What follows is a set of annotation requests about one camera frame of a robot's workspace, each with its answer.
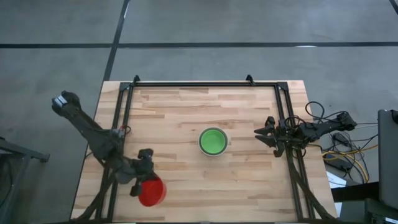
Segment large green plastic bowl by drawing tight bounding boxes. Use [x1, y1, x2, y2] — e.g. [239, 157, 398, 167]
[200, 128, 227, 154]

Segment yellow cable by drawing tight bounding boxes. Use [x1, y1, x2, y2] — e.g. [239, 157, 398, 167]
[322, 144, 379, 184]

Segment black cable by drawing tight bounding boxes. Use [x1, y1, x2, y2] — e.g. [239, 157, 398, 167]
[304, 101, 349, 124]

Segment small green plastic bowl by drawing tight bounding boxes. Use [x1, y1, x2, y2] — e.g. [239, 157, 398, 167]
[201, 130, 225, 153]

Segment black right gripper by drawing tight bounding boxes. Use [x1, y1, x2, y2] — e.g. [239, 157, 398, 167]
[254, 116, 287, 158]

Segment black side table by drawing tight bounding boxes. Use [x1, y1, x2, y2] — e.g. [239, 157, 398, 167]
[331, 182, 398, 224]

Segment black power adapter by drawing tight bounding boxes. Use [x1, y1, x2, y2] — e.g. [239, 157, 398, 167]
[323, 157, 353, 172]

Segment red plastic bowl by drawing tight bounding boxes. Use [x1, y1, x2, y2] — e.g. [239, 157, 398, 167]
[137, 175, 168, 208]

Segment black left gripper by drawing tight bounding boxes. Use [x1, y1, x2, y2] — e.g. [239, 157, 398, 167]
[129, 148, 157, 197]

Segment white paper sheet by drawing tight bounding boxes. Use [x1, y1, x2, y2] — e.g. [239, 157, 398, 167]
[326, 171, 343, 189]

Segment white ribbed bowl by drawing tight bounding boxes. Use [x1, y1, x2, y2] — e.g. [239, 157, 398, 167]
[198, 126, 229, 157]

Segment black aluminium table frame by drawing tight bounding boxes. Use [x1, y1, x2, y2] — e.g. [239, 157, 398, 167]
[70, 74, 340, 223]

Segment black metal stand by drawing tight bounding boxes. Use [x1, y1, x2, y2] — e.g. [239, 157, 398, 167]
[0, 136, 50, 224]

